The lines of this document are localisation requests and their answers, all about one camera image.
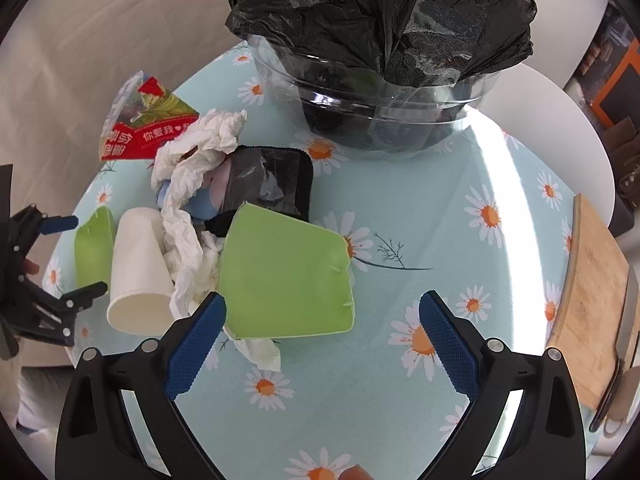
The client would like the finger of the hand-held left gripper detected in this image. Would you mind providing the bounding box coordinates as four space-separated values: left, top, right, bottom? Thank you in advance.
10 204 80 262
15 281 109 347

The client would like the black plastic bin bag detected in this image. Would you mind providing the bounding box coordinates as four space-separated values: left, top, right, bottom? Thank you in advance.
224 0 538 151

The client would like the red snack packet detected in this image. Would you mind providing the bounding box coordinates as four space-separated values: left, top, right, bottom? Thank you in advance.
100 71 201 162

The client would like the orange cardboard box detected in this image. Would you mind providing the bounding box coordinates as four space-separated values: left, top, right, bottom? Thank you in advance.
590 42 640 127

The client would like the kitchen knife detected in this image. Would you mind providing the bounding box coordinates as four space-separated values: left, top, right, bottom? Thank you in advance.
589 265 640 433

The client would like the white chair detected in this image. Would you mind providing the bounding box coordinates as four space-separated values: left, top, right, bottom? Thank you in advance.
467 62 617 228

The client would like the white tissue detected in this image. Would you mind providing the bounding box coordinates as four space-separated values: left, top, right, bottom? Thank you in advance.
151 109 282 372

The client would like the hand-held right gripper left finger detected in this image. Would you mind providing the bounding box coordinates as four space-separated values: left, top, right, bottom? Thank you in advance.
56 291 228 480

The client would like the wooden cutting board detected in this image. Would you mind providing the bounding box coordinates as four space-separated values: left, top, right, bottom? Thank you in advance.
545 193 637 411

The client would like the clear plastic bin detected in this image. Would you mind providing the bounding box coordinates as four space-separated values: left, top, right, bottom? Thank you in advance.
245 35 503 162

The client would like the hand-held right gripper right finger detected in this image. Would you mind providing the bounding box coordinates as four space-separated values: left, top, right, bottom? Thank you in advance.
419 290 586 480

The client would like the daisy print tablecloth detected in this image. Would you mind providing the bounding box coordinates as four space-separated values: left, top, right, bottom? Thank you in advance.
42 42 621 480

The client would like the small blue packet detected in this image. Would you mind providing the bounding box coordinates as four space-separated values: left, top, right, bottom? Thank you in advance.
159 180 223 222

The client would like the black plastic wrapper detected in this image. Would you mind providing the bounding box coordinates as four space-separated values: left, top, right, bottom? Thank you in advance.
202 145 315 237

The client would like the white paper cup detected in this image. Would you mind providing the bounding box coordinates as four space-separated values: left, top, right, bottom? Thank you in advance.
106 207 176 336

